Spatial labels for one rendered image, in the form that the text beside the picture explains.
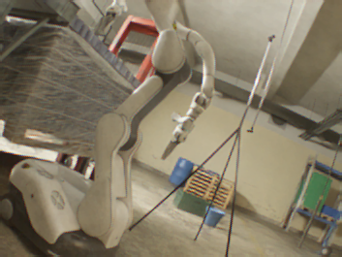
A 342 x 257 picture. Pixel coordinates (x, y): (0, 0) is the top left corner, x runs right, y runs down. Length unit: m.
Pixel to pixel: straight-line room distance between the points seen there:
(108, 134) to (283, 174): 9.38
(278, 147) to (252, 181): 1.69
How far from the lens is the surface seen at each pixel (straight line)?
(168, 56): 1.19
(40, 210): 1.16
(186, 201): 4.28
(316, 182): 9.31
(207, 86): 1.41
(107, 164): 1.13
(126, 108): 1.20
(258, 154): 10.07
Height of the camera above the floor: 0.68
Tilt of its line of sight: 5 degrees up
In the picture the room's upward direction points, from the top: 25 degrees clockwise
